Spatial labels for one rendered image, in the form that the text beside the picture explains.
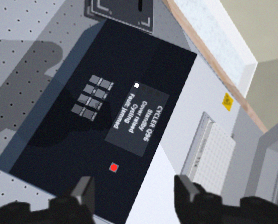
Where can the white benchtop thermal cycler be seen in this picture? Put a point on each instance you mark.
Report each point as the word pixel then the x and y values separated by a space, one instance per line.
pixel 128 108

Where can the grey pcr plate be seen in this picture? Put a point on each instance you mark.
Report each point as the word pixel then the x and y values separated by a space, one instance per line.
pixel 213 157

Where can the black rectangular frame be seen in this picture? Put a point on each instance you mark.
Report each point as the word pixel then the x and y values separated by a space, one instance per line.
pixel 138 14

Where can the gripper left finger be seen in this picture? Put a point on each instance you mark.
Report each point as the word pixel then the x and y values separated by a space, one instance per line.
pixel 78 208

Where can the grey perforated base plate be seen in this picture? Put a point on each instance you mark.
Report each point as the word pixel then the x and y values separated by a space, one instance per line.
pixel 36 36

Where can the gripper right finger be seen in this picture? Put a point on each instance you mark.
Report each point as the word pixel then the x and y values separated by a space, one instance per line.
pixel 206 207

